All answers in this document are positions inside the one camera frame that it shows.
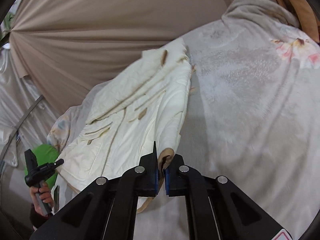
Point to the cream quilted jacket brown trim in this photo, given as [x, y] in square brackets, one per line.
[142, 109]

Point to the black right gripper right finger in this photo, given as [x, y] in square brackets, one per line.
[217, 208]

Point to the green cloth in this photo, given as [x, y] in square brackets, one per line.
[46, 154]

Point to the silver plastic sheet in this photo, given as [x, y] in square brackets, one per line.
[24, 114]

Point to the beige curtain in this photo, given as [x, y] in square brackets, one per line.
[69, 46]

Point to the grey floral fleece blanket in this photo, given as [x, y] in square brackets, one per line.
[252, 112]

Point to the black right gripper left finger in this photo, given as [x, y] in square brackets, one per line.
[107, 208]

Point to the person's left hand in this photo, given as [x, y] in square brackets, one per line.
[42, 199]

